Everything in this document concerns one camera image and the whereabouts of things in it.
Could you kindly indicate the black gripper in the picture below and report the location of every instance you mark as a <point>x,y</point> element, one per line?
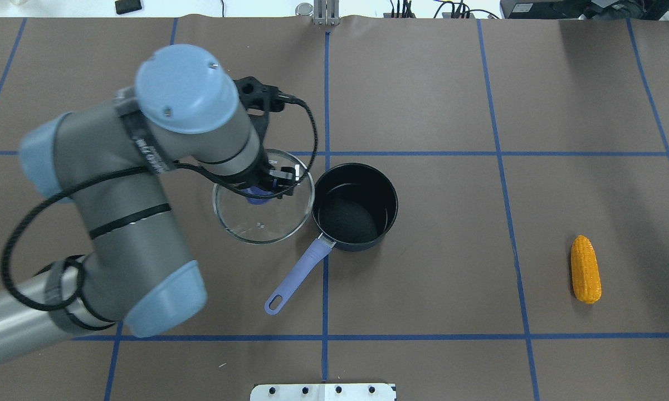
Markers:
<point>260,177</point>

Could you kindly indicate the glass pot lid blue knob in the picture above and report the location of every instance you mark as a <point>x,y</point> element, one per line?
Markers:
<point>263,221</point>

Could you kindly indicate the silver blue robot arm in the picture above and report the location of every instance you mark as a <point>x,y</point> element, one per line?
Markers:
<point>182,112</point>

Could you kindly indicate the yellow corn cob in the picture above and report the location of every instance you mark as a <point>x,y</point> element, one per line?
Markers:
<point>584,271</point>

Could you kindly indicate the dark blue saucepan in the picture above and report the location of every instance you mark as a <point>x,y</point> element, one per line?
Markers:
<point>354,206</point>

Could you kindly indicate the small black device on table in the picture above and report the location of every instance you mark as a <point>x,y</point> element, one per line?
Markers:
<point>123,7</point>

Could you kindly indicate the black laptop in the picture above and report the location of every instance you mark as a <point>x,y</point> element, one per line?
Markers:
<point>596,10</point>

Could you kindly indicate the aluminium frame post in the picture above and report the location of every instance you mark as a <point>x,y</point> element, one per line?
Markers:
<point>326,12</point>

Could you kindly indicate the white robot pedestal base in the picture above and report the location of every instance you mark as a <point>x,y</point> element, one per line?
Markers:
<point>325,391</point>

